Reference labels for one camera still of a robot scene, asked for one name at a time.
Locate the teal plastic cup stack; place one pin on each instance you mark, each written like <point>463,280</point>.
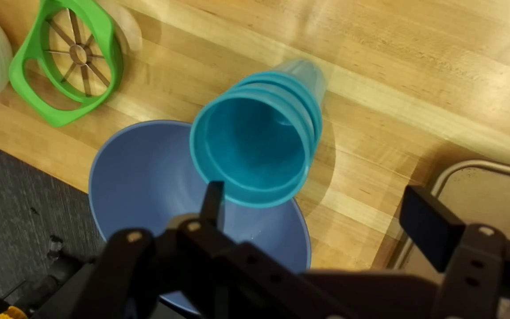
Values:
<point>249,147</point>

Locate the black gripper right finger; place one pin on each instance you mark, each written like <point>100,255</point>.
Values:
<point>433,227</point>

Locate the large blue plastic bowl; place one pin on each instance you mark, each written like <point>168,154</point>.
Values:
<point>143,183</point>

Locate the green apple slicer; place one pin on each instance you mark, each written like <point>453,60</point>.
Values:
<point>31,89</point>

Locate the metal baking tray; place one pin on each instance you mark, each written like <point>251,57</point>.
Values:
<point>495,195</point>

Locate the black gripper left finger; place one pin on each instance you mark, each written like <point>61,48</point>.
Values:
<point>214,204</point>

